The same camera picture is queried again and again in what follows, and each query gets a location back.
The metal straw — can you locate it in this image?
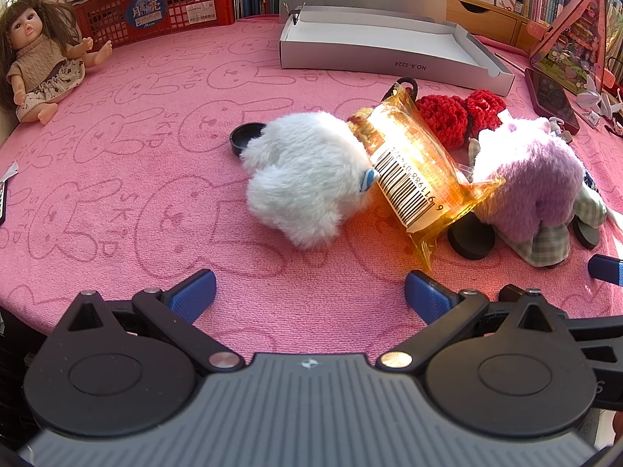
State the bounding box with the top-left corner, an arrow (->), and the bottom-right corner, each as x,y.
494,51 -> 526,73

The red crochet pouch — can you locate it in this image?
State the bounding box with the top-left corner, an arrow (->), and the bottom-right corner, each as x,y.
415,90 -> 508,151

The purple plush toy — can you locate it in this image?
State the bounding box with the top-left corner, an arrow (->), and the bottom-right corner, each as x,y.
468,116 -> 587,244

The green checked cloth pouch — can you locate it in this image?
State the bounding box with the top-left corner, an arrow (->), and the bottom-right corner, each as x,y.
496,187 -> 609,268

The silver cardboard box with lid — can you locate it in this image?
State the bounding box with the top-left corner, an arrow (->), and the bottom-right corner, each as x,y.
278,0 -> 516,97

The wooden drawer organiser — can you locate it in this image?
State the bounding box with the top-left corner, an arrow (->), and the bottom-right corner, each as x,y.
447,0 -> 546,52

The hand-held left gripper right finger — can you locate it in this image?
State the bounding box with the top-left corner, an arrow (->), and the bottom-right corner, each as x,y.
376,270 -> 575,371

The brown-haired baby doll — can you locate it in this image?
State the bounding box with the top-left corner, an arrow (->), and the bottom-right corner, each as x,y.
0,0 -> 114,126

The yellow snack packet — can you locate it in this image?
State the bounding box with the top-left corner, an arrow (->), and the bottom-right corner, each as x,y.
348,84 -> 506,273

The white paper crane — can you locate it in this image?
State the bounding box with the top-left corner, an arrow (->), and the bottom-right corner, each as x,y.
574,75 -> 623,130

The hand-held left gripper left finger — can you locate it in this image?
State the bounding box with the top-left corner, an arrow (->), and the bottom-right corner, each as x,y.
49,269 -> 246,375

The phone in red case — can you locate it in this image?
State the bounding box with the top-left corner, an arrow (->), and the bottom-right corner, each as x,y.
524,67 -> 581,136

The black round disc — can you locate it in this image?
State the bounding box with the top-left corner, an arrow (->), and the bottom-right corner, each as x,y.
447,214 -> 497,260
572,214 -> 602,249
230,121 -> 268,157

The white plush toy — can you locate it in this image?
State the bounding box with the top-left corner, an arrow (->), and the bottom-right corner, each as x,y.
239,111 -> 381,250

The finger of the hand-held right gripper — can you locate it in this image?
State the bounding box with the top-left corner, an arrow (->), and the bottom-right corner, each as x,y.
588,254 -> 623,286
499,286 -> 623,351

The pink triangular toy house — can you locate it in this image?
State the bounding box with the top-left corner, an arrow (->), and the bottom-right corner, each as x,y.
530,0 -> 609,97

